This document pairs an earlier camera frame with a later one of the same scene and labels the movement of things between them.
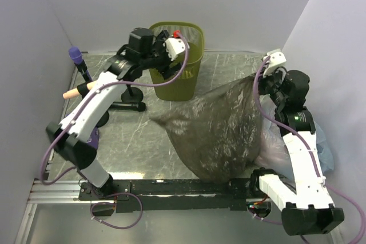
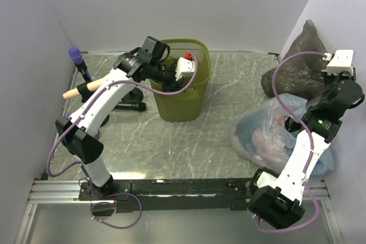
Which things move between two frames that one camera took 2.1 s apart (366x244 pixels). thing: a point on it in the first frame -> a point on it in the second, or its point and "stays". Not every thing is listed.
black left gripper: (166, 70) -> (174, 85)
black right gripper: (276, 73) -> (327, 77)
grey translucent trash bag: (218, 134) -> (301, 74)
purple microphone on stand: (75, 54) stays
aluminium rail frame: (44, 192) stays
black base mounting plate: (175, 195) stays
